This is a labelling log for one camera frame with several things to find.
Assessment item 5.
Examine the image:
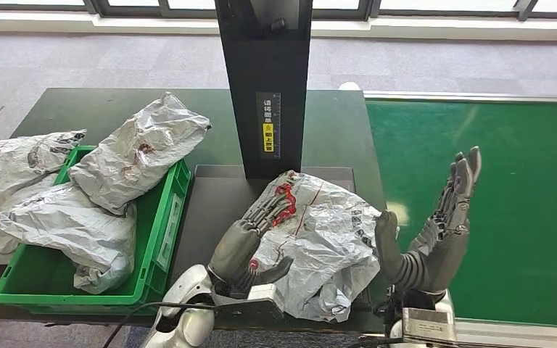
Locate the large crumpled grey parcel bag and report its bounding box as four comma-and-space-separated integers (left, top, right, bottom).
0, 129, 87, 255

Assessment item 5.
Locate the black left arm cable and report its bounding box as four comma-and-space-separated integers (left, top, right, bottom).
102, 301, 222, 348

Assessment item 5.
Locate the grey parcel bag brown stain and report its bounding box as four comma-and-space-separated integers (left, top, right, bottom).
68, 92, 211, 215

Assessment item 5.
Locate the green conveyor belt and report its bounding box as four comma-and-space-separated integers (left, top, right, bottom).
363, 90, 557, 348

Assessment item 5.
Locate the black inbound scanning machine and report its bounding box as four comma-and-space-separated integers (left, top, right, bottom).
168, 0, 385, 313

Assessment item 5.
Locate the grey parcel bag red lettering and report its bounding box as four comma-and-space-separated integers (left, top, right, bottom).
0, 182, 138, 295

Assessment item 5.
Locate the grey parcel bag red circle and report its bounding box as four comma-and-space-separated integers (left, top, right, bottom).
239, 170, 383, 323

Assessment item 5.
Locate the green plastic crate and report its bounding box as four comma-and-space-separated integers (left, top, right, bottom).
0, 145, 193, 315

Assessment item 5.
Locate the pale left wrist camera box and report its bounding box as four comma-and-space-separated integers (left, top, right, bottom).
211, 283, 284, 320

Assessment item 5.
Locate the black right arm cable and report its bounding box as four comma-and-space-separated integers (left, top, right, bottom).
345, 336, 405, 348

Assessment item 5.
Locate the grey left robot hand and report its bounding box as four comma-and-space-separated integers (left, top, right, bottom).
207, 186, 297, 299

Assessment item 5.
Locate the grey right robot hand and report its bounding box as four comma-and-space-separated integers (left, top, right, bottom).
374, 146, 482, 295

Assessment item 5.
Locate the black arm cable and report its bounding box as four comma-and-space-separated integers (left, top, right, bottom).
345, 336, 405, 348
102, 301, 222, 348

